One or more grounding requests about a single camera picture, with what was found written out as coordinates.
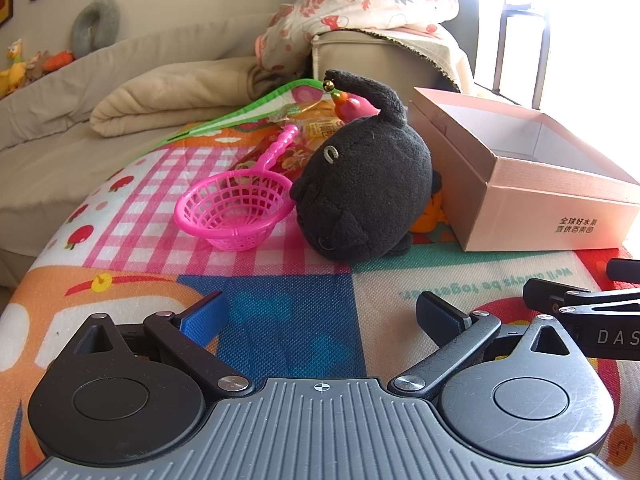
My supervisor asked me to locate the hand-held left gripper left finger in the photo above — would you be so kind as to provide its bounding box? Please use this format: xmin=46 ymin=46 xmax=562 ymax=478
xmin=59 ymin=290 xmax=253 ymax=396

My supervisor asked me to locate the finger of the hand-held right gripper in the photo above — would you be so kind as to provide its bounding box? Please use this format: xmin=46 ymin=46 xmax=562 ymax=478
xmin=606 ymin=258 xmax=640 ymax=282
xmin=522 ymin=278 xmax=640 ymax=317

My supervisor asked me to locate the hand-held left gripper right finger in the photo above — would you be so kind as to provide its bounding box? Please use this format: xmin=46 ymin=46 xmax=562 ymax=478
xmin=387 ymin=290 xmax=587 ymax=401

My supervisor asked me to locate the pink cardboard box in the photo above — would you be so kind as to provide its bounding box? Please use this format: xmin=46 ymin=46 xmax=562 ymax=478
xmin=409 ymin=86 xmax=640 ymax=252

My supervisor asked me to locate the pink bird toy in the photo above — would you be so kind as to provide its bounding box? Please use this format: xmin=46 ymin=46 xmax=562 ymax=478
xmin=332 ymin=92 xmax=381 ymax=123

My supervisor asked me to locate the pink plastic strainer basket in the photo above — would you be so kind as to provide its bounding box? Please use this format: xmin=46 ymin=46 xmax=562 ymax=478
xmin=174 ymin=125 xmax=300 ymax=252

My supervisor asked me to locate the colourful play mat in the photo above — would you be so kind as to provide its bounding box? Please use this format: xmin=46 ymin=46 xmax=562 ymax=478
xmin=0 ymin=78 xmax=640 ymax=480

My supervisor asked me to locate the orange yellow toy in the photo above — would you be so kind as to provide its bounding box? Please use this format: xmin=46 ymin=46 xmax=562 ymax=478
xmin=410 ymin=191 xmax=451 ymax=234

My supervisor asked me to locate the black plush toy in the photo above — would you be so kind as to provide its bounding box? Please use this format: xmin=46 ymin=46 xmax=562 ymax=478
xmin=290 ymin=69 xmax=435 ymax=263

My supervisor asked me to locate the beige sofa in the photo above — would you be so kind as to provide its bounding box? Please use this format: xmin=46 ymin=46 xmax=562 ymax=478
xmin=0 ymin=14 xmax=453 ymax=302

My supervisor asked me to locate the yellow snack packet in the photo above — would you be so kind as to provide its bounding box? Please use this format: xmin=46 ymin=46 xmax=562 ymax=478
xmin=232 ymin=100 xmax=347 ymax=177

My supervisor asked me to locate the beige folded blanket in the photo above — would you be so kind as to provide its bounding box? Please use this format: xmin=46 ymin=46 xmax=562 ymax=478
xmin=90 ymin=55 xmax=312 ymax=138

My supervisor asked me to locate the orange plush toy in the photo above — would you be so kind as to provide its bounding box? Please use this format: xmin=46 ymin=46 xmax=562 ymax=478
xmin=42 ymin=50 xmax=76 ymax=74

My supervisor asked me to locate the brown plush toy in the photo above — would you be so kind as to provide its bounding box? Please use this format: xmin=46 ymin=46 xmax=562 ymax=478
xmin=25 ymin=50 xmax=51 ymax=84

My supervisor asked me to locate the grey neck pillow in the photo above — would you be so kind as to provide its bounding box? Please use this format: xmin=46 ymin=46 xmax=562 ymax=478
xmin=70 ymin=0 xmax=121 ymax=58

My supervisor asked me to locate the yellow plush toy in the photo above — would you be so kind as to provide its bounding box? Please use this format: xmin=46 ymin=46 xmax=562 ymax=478
xmin=0 ymin=37 xmax=27 ymax=99

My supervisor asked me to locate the white floral blanket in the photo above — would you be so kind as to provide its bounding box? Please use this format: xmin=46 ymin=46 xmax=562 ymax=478
xmin=255 ymin=0 xmax=473 ymax=95

